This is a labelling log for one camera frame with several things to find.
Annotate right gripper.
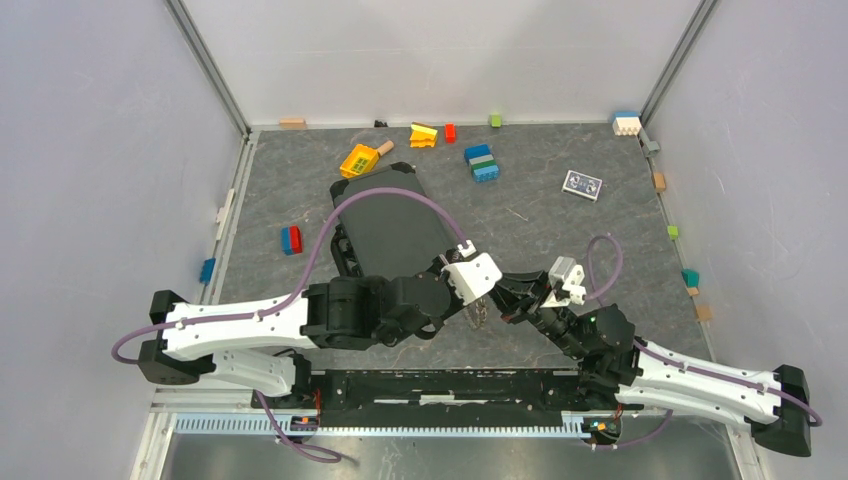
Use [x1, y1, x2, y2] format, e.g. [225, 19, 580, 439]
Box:
[490, 267, 588, 359]

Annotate yellow orange wedge blocks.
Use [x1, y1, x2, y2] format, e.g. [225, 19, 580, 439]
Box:
[409, 122, 438, 148]

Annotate metal disc keyring with rings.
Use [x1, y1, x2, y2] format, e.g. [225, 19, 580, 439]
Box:
[463, 298, 488, 330]

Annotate blue green stacked bricks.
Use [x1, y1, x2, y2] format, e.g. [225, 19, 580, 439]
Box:
[464, 144, 500, 183]

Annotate red blue brick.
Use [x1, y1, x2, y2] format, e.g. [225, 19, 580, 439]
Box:
[280, 225, 303, 256]

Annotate teal block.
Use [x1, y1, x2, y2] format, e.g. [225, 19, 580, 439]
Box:
[681, 268, 700, 288]

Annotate tan wooden block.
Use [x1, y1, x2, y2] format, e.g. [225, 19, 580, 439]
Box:
[278, 118, 307, 130]

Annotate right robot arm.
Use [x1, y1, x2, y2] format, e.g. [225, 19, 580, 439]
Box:
[489, 271, 822, 457]

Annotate red small block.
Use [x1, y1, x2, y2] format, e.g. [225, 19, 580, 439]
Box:
[444, 123, 457, 144]

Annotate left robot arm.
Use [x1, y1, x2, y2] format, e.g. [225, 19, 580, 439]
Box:
[137, 253, 502, 408]

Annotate dark grey hard case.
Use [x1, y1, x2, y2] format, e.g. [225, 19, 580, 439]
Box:
[330, 195, 460, 280]

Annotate blue playing card box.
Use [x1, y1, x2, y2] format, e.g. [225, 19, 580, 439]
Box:
[562, 170, 603, 202]

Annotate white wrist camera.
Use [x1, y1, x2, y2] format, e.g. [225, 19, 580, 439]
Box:
[543, 256, 587, 308]
[444, 240, 503, 303]

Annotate grey brick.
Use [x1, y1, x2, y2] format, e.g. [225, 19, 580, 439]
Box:
[639, 139, 661, 158]

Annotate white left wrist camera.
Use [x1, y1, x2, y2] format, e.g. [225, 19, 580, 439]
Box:
[444, 240, 503, 303]

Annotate wooden peg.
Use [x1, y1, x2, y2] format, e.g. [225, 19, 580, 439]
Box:
[377, 140, 395, 156]

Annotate white cable duct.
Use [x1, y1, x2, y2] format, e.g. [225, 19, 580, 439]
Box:
[174, 413, 590, 440]

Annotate yellow toy window block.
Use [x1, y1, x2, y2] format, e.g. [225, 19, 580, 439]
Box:
[339, 144, 380, 178]

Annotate tan block at right wall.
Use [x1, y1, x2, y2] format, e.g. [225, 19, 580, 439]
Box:
[695, 304, 713, 323]

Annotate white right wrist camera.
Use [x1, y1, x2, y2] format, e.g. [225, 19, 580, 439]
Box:
[543, 256, 587, 308]

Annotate orange wooden block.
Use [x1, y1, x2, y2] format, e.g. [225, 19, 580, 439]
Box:
[652, 172, 667, 194]

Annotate blue block at left wall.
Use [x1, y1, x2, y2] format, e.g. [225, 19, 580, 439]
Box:
[198, 258, 216, 285]

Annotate white blue brick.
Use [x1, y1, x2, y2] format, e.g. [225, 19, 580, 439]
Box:
[611, 111, 642, 136]

